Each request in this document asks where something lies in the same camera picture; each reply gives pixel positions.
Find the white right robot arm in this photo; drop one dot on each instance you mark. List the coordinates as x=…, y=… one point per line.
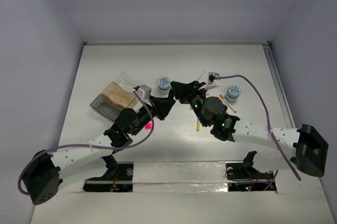
x=302, y=149

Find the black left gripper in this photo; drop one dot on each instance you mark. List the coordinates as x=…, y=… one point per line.
x=155, y=103

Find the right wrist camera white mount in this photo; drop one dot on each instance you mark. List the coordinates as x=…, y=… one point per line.
x=212, y=78

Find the blue paint jar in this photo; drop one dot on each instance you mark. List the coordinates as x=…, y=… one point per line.
x=164, y=85
x=233, y=93

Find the clear plastic container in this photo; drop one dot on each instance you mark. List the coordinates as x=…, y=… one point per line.
x=126, y=82

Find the left blue paint jar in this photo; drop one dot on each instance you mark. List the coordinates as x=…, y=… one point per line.
x=164, y=85

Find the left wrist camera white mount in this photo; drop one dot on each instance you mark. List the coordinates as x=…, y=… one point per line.
x=143, y=92

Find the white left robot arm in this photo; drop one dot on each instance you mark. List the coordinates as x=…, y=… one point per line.
x=50, y=169

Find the right blue paint jar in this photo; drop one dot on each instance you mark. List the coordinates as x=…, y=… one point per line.
x=233, y=93

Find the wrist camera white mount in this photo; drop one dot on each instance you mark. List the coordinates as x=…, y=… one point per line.
x=143, y=92
x=212, y=78

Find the orange capped white marker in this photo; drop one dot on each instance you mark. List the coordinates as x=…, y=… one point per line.
x=227, y=103

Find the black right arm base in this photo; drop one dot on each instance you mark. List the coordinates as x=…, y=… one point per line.
x=242, y=177

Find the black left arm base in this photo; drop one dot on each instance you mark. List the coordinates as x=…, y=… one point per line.
x=118, y=177

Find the yellow capped marker lower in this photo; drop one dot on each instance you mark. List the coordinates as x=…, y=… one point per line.
x=198, y=125

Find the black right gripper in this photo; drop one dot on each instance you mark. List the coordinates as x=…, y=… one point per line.
x=185, y=92

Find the amber plastic container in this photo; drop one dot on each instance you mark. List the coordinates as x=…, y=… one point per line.
x=119, y=96

